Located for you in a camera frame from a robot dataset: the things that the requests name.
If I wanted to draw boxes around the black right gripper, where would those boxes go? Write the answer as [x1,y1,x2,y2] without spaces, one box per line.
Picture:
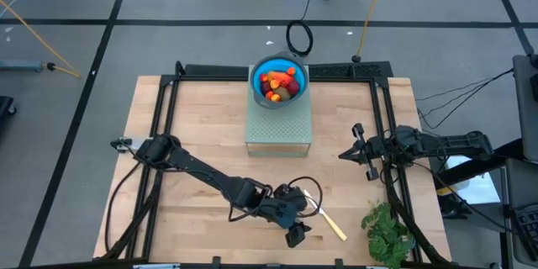
[338,123,387,182]

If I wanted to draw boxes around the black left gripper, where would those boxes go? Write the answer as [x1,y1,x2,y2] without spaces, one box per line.
[262,183,313,249]

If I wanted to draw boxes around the knife with wooden handle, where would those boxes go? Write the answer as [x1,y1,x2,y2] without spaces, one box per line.
[303,189,349,242]

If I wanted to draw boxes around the green perforated metal shelf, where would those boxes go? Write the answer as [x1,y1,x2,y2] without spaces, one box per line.
[244,65,314,158]

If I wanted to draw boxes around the green leafy plant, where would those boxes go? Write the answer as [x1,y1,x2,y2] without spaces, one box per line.
[360,201,417,269]

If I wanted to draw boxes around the blue bowl with grey rim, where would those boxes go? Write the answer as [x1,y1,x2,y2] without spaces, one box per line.
[249,50,310,110]

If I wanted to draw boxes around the white sheet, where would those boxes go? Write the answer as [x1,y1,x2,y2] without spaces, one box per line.
[445,155,502,206]

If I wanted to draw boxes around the grey side desk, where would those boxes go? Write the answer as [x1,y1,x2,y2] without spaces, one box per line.
[503,157,538,268]
[511,53,538,163]

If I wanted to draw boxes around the black keyboard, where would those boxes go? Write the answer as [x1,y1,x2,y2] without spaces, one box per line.
[509,203,538,262]

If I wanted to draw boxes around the black floor object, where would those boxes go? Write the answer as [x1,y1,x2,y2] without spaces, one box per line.
[0,95,18,119]

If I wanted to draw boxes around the grey floor stand base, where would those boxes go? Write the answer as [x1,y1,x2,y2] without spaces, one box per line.
[0,59,45,73]

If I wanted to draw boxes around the yellow hanging cable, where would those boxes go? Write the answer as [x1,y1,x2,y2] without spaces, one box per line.
[352,0,391,63]

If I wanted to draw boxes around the black coiled cable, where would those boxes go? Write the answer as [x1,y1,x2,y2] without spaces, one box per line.
[286,19,314,58]

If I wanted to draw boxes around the black metal table frame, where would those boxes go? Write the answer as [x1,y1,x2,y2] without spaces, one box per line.
[94,61,453,269]

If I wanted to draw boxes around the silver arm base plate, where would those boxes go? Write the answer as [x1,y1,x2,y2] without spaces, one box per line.
[119,135,143,151]

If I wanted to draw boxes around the yellow floor cable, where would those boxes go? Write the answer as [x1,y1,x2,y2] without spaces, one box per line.
[0,0,82,79]

